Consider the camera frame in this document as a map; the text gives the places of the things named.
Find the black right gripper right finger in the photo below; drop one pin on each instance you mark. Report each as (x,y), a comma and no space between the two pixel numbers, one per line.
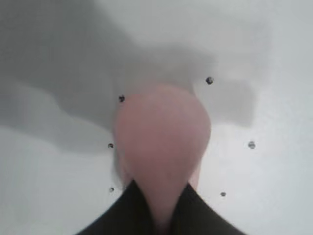
(195,213)

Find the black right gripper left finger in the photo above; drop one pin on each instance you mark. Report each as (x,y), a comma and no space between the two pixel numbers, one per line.
(122,213)

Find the pink peach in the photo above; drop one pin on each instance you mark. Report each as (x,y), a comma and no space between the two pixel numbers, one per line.
(162,137)

